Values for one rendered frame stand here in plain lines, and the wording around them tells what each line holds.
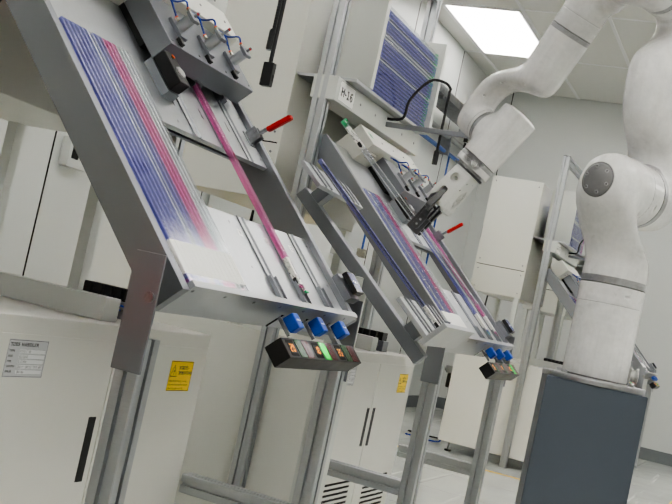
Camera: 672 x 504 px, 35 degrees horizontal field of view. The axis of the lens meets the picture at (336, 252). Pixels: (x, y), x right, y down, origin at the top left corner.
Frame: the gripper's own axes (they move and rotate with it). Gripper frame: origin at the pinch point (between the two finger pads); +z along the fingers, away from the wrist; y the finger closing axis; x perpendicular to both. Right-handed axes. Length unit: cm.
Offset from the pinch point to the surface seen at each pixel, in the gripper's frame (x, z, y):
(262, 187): 27.2, 16.8, -13.2
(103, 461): -13, 50, -87
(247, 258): 5, 22, -50
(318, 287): -0.2, 21.4, -24.3
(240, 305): -4, 26, -63
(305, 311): -5.9, 23.6, -39.6
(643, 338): -26, -24, 725
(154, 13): 52, 3, -48
